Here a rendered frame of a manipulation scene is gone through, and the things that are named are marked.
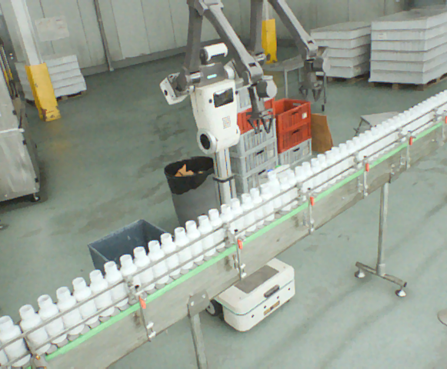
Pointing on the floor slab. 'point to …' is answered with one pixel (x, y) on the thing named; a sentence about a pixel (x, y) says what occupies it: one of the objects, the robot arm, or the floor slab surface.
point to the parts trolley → (298, 78)
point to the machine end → (1, 125)
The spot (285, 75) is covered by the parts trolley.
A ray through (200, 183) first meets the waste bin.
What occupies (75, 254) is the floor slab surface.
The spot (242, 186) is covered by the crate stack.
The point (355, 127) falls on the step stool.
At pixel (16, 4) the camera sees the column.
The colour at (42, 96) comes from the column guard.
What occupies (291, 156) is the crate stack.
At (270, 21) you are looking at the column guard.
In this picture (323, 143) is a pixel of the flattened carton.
